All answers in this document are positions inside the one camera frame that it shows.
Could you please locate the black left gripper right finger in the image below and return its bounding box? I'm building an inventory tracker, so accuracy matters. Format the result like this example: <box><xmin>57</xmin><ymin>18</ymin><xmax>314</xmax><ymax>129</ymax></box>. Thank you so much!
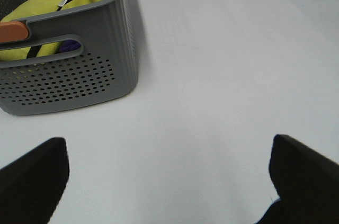
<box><xmin>258</xmin><ymin>135</ymin><xmax>338</xmax><ymax>223</ymax></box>

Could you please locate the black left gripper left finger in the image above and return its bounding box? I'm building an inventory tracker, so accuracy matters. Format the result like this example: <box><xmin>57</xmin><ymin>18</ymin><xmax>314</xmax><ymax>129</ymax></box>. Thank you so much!
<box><xmin>1</xmin><ymin>138</ymin><xmax>70</xmax><ymax>223</ymax></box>

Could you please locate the grey perforated plastic basket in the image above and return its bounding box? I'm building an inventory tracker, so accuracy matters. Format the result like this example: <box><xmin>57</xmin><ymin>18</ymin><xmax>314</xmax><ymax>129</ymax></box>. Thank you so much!
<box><xmin>1</xmin><ymin>0</ymin><xmax>138</xmax><ymax>115</ymax></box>

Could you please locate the yellow towel in basket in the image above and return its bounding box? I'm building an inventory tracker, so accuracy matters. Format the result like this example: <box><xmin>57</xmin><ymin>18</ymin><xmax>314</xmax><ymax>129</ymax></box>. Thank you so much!
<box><xmin>0</xmin><ymin>0</ymin><xmax>105</xmax><ymax>61</ymax></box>

